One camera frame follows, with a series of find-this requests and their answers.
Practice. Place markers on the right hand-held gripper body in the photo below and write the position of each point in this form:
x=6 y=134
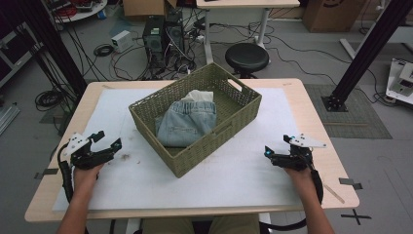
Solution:
x=298 y=159

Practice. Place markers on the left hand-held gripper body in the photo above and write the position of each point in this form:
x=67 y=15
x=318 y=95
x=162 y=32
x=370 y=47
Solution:
x=81 y=159

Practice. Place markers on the green woven basket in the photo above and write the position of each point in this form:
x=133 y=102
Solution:
x=201 y=152

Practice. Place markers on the light blue denim skirt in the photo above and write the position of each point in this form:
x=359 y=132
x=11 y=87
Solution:
x=185 y=125

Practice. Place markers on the person's left hand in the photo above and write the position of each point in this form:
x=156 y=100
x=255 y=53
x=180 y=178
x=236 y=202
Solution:
x=85 y=178

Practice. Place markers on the person's right hand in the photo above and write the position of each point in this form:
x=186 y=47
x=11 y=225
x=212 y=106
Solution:
x=300 y=180

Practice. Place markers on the thin wooden stick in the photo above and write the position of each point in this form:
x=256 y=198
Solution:
x=333 y=193

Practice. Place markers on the white foam mat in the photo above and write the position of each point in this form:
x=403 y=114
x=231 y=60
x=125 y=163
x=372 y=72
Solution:
x=227 y=182

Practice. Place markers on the black tape strip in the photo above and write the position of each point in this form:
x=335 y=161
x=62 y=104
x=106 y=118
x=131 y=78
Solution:
x=349 y=182

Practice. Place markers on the grey floor mat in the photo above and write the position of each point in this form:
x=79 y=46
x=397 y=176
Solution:
x=357 y=125

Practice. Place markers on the black round stool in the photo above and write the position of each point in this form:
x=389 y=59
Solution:
x=246 y=57

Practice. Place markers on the person's khaki trousers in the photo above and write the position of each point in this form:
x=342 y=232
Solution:
x=162 y=226

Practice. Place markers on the small white box device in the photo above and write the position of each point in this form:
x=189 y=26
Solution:
x=122 y=41

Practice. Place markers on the black metal beam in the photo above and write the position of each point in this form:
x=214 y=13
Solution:
x=367 y=52
x=55 y=42

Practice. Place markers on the black computer tower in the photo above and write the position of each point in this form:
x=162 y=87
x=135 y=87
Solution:
x=152 y=42

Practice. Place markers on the grey metal rack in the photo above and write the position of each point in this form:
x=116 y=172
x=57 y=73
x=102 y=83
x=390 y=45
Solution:
x=16 y=61

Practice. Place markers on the round white table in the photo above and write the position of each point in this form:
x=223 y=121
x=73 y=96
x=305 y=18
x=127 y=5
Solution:
x=84 y=14

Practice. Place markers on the white machine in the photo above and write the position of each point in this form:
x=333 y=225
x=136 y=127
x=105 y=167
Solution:
x=399 y=81

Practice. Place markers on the large cardboard box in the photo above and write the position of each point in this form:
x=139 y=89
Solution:
x=331 y=16

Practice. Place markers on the open cardboard box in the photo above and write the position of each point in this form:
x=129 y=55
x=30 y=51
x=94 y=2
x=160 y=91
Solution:
x=142 y=8

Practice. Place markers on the white desk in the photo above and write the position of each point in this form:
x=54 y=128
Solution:
x=246 y=4

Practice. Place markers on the metal rail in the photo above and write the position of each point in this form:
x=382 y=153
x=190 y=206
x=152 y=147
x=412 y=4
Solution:
x=6 y=118

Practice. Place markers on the white desk frame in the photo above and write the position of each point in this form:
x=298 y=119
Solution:
x=402 y=35

